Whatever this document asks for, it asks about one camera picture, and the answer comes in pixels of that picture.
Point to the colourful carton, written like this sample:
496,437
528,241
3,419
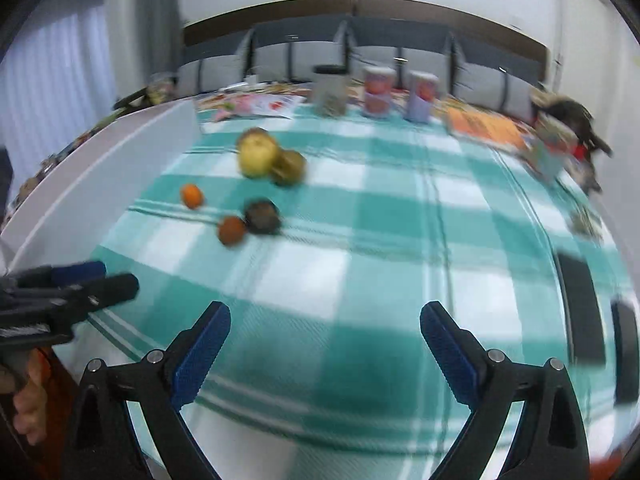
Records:
550,152

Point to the pink printed can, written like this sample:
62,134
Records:
378,91

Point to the white fruit picture card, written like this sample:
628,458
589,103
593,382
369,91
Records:
280,105

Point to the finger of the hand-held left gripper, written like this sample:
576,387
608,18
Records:
110,291
80,272

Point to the lilac printed can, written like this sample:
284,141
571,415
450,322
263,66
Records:
421,96

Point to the grey sofa cushion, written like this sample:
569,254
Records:
500,77
400,57
215,65
295,57

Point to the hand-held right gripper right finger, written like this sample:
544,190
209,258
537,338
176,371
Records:
450,355

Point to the small red-brown fruit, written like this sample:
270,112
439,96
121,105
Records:
231,230

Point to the small orange tangerine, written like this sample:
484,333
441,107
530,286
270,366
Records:
191,196

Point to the brown sofa backrest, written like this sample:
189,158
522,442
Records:
400,10

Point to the dark cloth bundle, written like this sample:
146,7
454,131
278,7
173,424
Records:
575,112

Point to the large yellow apple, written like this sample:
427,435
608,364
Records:
257,152

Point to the black flat device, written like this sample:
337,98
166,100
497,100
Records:
580,310
625,350

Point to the green white checkered tablecloth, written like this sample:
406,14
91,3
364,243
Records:
350,310

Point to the grey curtain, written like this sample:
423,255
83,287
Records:
145,20

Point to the dark wrinkled fruit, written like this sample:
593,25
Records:
261,216

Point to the pink fruit picture book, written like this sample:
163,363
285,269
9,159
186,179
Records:
242,105

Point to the orange book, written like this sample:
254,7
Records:
480,122

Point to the green-brown round fruit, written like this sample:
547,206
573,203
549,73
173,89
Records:
289,166

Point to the white cardboard box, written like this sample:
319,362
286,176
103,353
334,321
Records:
100,175

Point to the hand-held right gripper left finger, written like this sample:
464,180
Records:
200,355

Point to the white sheer curtain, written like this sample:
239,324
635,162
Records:
55,85

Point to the person's left hand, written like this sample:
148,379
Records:
30,400

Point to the orange-red rug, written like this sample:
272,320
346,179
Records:
55,410

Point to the clear jar with black lid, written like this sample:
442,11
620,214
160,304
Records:
330,92

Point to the plastic bag of snacks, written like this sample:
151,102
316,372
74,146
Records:
160,87

